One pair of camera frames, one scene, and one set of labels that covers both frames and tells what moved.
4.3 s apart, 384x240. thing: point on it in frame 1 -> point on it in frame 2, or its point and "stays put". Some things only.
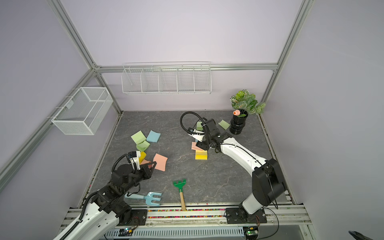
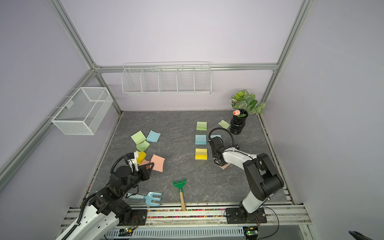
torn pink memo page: x=194 y=147 -> x=223 y=167
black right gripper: x=202 y=145 -> x=219 y=164
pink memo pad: x=161 y=162 stays put
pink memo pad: x=144 y=161 stays put
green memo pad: x=199 y=126 stays put
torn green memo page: x=224 y=124 stays put
